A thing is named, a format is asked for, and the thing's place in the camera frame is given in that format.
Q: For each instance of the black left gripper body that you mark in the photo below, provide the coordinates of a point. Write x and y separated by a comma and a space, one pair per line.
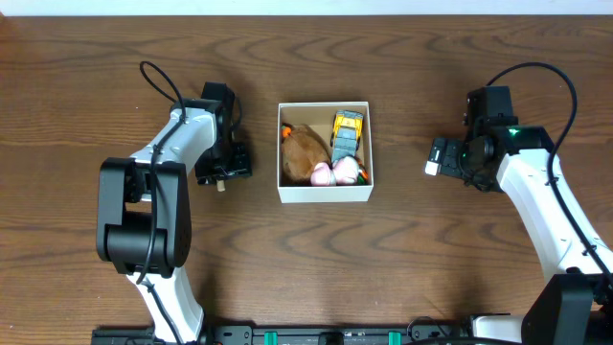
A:
225, 171

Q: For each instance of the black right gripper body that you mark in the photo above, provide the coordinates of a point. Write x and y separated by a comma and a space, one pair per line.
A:
478, 176

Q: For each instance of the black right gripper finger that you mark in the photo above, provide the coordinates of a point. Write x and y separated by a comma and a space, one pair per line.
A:
450, 164
435, 157

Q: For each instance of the wooden pig rattle drum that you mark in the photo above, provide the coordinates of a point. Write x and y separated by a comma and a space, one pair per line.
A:
220, 185

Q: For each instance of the brown plush toy with carrot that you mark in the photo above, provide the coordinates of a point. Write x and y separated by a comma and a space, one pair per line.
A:
302, 150

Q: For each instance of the yellow grey toy truck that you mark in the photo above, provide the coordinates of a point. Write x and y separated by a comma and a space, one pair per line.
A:
346, 134

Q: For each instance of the pink pig figurine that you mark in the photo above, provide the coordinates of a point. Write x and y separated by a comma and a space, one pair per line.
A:
343, 172

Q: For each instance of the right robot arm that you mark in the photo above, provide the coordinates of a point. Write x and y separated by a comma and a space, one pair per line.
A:
575, 307

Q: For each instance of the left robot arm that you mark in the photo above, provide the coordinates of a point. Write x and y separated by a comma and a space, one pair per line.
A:
144, 222

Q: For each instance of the white cardboard box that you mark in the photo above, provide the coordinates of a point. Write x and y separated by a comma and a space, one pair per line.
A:
319, 117

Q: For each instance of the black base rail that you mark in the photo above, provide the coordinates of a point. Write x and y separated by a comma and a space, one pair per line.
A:
335, 335

